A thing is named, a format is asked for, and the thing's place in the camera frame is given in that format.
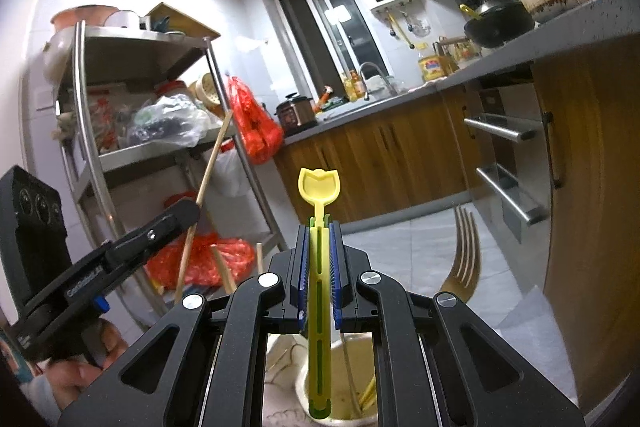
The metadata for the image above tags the yellow plastic scoop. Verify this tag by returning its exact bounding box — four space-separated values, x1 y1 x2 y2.
298 168 341 419
358 376 376 412

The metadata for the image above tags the wooden chopstick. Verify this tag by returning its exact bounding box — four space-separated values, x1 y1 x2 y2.
210 245 236 295
175 109 233 305
256 243 265 275

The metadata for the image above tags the kitchen window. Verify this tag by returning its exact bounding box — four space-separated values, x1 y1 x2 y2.
274 0 390 103

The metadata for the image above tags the grey kitchen countertop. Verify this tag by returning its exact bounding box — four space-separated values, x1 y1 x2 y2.
284 0 639 146

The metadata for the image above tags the person's left hand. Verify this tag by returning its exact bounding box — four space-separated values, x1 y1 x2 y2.
44 320 128 410

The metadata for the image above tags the white plastic bag hanging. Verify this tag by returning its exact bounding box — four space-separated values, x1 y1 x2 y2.
210 148 250 198

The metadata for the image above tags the red plastic bag hanging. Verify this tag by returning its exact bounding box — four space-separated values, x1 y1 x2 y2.
228 76 284 165

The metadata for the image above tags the red plastic bag lower shelf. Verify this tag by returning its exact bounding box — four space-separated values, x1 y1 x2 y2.
145 233 256 291

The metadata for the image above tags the dark rice cooker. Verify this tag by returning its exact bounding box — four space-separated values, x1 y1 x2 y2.
276 93 318 136

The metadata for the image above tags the white ceramic double utensil holder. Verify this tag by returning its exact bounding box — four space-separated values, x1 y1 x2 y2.
259 330 381 427

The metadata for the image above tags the chrome sink faucet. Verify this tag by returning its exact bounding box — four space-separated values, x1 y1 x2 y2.
358 62 398 101

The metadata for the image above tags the yellow plastic scoop in holder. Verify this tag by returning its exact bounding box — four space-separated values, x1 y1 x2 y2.
358 376 376 412

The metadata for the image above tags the built-in steel oven drawers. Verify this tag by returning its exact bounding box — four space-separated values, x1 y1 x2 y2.
462 78 557 249

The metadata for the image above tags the yellow oil bottle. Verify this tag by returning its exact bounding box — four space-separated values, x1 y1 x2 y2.
416 42 446 82

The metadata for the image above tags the clear plastic bag on shelf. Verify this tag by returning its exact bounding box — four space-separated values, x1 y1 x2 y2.
127 93 212 147

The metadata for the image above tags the stainless steel shelf rack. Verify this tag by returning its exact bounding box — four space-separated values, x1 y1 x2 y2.
41 19 281 323

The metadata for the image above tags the grey striped table cloth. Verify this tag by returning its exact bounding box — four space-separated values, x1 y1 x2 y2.
496 286 578 405

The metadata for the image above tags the black wok on counter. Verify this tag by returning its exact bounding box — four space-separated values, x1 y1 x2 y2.
459 0 536 49

